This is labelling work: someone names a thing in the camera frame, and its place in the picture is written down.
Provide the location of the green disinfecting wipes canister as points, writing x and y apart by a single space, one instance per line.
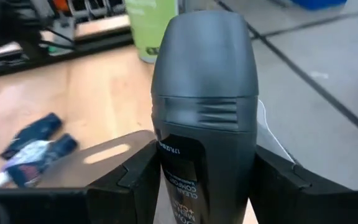
149 28

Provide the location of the light wood bench top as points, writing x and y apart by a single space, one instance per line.
104 26

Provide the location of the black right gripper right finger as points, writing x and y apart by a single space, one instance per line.
306 205

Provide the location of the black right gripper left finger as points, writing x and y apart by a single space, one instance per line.
73 205

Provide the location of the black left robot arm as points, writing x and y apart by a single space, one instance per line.
2 25

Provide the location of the black roll-on deodorant bottle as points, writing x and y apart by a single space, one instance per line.
204 77

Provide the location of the blue plastic storage crate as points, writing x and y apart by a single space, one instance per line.
319 3

